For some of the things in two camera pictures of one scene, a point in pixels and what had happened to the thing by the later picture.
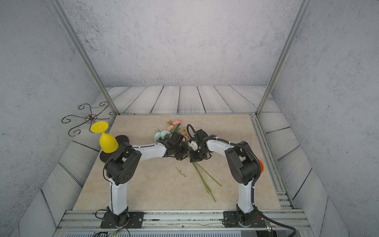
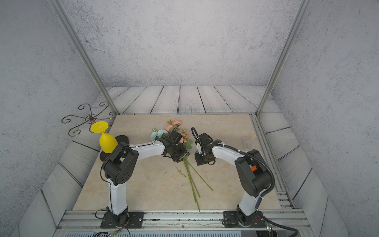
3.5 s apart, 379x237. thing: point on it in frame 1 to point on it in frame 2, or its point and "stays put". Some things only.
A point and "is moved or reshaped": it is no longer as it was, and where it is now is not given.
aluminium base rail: x=178 y=223 stays put
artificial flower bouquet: x=174 y=126 is moved or reshaped
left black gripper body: x=181 y=152 stays put
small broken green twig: x=180 y=171 stays put
